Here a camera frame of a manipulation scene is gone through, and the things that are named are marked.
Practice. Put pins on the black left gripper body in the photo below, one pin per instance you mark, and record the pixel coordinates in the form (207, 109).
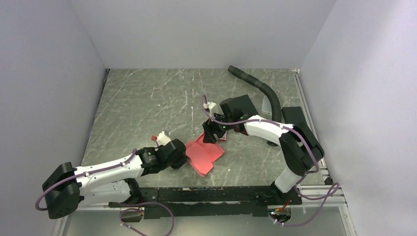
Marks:
(177, 163)

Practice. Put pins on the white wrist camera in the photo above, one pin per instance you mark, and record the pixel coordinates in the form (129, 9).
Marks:
(210, 107)
(162, 138)

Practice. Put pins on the red white staples box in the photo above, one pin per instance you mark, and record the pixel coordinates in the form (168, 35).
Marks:
(223, 138)

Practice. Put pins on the aluminium frame rail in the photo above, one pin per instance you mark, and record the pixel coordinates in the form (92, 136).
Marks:
(338, 200)
(128, 193)

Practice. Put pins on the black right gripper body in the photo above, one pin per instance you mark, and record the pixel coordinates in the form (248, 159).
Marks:
(220, 129)

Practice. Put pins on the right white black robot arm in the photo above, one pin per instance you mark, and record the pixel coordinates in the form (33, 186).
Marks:
(300, 149)

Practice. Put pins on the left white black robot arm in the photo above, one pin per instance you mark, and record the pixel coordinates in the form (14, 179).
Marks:
(142, 162)

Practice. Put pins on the translucent plastic piece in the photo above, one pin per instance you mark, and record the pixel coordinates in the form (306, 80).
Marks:
(266, 106)

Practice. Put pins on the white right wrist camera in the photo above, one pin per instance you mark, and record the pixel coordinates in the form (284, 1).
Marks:
(210, 107)

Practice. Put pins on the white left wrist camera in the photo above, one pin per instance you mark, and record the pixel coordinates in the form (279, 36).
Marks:
(162, 138)

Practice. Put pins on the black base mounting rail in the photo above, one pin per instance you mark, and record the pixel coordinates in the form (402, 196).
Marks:
(212, 201)

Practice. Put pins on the aluminium front frame rail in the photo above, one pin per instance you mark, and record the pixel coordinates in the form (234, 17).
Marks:
(128, 193)

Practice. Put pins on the black flat device box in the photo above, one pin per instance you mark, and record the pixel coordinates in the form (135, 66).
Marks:
(294, 116)

